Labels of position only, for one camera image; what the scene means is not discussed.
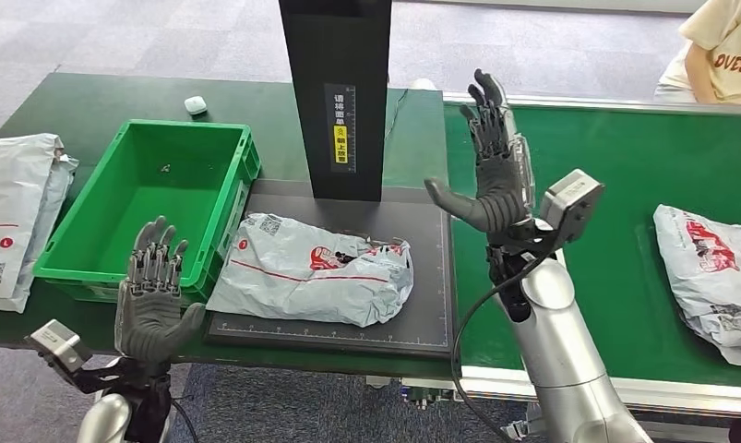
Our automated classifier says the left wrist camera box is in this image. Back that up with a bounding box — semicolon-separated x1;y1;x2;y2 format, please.
27;318;94;374

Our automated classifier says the metal conveyor connector block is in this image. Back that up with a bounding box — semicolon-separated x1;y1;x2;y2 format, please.
400;378;469;410

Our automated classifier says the black scanner column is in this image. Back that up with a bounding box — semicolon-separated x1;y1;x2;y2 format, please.
278;0;394;203

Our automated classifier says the white poly mailer package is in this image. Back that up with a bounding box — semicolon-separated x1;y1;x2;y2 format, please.
0;133;66;314

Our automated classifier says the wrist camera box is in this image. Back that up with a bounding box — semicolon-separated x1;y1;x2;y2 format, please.
539;169;606;245
27;318;94;374

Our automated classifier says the green conveyor belt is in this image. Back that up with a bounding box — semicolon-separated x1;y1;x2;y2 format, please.
443;91;741;420

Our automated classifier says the green plastic crate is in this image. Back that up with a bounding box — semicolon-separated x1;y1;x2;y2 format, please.
32;119;262;307

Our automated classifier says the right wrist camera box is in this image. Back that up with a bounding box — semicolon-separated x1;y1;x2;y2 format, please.
539;169;606;245

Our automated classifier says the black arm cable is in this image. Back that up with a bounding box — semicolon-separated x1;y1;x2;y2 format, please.
450;244;561;443
171;397;200;443

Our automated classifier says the pale grey poly mailer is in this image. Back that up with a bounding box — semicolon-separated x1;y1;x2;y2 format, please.
15;152;79;314

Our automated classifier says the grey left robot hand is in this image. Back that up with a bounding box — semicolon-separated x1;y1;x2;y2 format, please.
114;215;208;366

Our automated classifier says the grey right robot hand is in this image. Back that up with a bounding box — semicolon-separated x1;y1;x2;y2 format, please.
424;68;537;236

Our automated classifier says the person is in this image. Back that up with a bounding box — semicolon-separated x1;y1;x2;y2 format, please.
652;0;741;105

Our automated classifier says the black scanner base plate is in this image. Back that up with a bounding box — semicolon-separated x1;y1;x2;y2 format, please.
205;178;460;361

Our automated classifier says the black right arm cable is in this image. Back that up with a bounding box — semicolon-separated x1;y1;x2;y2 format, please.
450;244;561;443

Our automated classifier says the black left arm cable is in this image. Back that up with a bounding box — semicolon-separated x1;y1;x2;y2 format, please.
171;397;200;443

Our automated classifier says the grey poly mailer package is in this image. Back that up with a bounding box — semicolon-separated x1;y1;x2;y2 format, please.
205;211;415;329
652;203;741;368

